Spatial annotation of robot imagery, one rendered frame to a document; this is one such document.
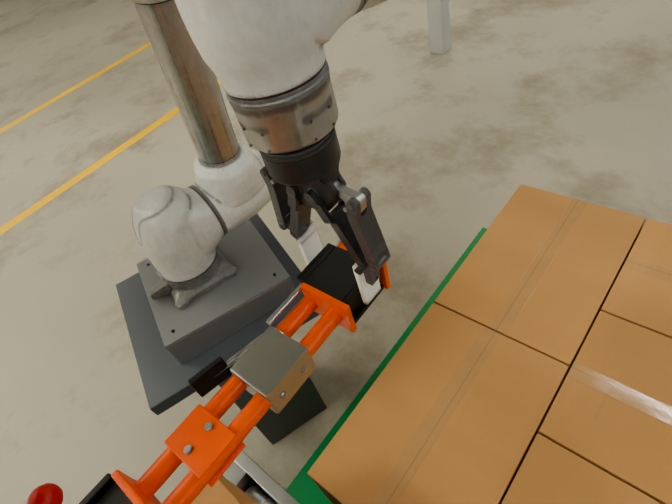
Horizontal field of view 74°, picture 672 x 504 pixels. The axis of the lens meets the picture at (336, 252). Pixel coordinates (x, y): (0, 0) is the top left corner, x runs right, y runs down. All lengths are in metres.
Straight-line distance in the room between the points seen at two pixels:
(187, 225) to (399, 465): 0.76
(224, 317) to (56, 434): 1.43
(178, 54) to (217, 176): 0.29
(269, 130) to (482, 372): 1.01
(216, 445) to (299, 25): 0.39
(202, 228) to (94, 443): 1.39
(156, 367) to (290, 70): 1.03
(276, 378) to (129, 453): 1.72
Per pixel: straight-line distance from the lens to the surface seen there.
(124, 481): 0.52
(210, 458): 0.50
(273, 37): 0.35
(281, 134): 0.39
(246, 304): 1.18
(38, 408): 2.62
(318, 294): 0.54
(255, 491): 1.27
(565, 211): 1.67
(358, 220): 0.44
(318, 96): 0.39
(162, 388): 1.25
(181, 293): 1.24
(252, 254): 1.27
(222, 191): 1.14
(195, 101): 1.03
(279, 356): 0.52
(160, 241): 1.12
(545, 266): 1.50
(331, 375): 1.95
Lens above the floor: 1.68
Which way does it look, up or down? 46 degrees down
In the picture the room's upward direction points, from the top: 18 degrees counter-clockwise
